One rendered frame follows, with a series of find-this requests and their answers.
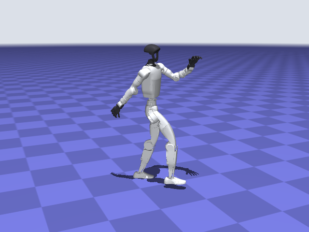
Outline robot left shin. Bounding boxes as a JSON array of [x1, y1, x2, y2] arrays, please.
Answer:
[[138, 147, 155, 174]]

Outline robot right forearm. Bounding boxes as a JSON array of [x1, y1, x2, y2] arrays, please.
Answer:
[[117, 87, 134, 107]]

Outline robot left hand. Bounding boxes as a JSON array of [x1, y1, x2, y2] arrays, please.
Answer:
[[187, 56, 202, 69]]

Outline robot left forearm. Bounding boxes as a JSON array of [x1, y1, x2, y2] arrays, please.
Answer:
[[178, 67, 194, 78]]

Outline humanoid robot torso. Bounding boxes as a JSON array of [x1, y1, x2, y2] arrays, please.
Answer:
[[141, 62, 162, 117]]

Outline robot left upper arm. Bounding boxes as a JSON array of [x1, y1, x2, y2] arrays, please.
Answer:
[[157, 63, 180, 82]]

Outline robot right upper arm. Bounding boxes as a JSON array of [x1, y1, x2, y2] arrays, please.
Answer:
[[130, 68, 151, 95]]

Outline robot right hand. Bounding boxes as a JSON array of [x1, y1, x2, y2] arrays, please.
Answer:
[[111, 105, 124, 118]]

